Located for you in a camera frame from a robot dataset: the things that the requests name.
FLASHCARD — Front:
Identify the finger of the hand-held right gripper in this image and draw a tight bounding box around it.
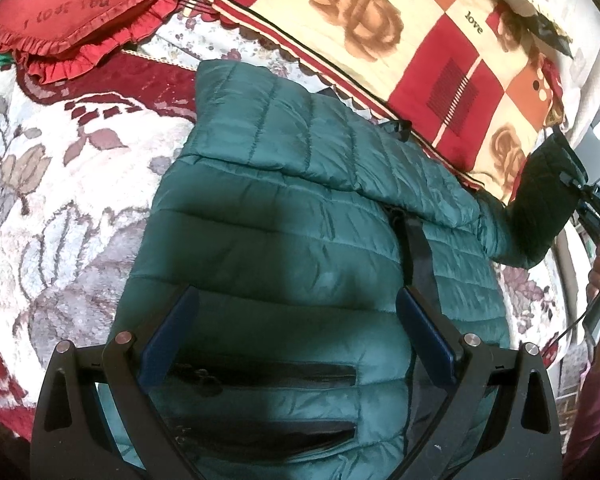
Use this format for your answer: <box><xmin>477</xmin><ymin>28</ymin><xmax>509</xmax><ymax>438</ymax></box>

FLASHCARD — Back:
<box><xmin>558</xmin><ymin>172</ymin><xmax>592</xmax><ymax>196</ymax></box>

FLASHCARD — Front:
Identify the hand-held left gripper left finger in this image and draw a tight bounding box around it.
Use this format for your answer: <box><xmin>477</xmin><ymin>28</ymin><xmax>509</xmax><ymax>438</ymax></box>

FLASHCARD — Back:
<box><xmin>30</xmin><ymin>285</ymin><xmax>201</xmax><ymax>480</ymax></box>

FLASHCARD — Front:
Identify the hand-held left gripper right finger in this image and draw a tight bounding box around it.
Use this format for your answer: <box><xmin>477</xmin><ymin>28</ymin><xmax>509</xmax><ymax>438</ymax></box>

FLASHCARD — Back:
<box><xmin>395</xmin><ymin>285</ymin><xmax>563</xmax><ymax>480</ymax></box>

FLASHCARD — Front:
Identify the green puffer jacket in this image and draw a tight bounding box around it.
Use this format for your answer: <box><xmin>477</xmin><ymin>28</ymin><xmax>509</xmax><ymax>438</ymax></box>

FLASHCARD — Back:
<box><xmin>97</xmin><ymin>59</ymin><xmax>588</xmax><ymax>480</ymax></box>

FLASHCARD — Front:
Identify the person's right forearm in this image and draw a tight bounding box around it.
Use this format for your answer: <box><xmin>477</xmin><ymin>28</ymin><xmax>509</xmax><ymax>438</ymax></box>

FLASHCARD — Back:
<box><xmin>562</xmin><ymin>327</ymin><xmax>600</xmax><ymax>468</ymax></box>

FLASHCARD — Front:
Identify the dark cloth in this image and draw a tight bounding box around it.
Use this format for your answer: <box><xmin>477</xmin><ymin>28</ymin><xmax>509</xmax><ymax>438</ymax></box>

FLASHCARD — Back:
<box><xmin>529</xmin><ymin>9</ymin><xmax>577</xmax><ymax>59</ymax></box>

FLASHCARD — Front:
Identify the white floral blanket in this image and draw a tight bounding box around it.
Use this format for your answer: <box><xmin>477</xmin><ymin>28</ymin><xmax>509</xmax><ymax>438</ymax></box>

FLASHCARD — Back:
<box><xmin>0</xmin><ymin>7</ymin><xmax>581</xmax><ymax>428</ymax></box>

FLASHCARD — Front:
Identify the red cream rose patchwork quilt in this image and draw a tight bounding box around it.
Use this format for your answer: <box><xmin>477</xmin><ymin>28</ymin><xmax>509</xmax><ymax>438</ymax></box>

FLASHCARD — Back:
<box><xmin>187</xmin><ymin>0</ymin><xmax>570</xmax><ymax>207</ymax></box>

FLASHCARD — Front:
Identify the red heart ruffled pillow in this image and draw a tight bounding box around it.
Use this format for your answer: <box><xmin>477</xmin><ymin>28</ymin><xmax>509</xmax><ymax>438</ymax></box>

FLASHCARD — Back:
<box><xmin>0</xmin><ymin>0</ymin><xmax>212</xmax><ymax>85</ymax></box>

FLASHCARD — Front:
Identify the black cable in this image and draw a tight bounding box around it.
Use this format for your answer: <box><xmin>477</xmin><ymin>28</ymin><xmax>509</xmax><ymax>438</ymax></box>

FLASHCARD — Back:
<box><xmin>544</xmin><ymin>307</ymin><xmax>592</xmax><ymax>348</ymax></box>

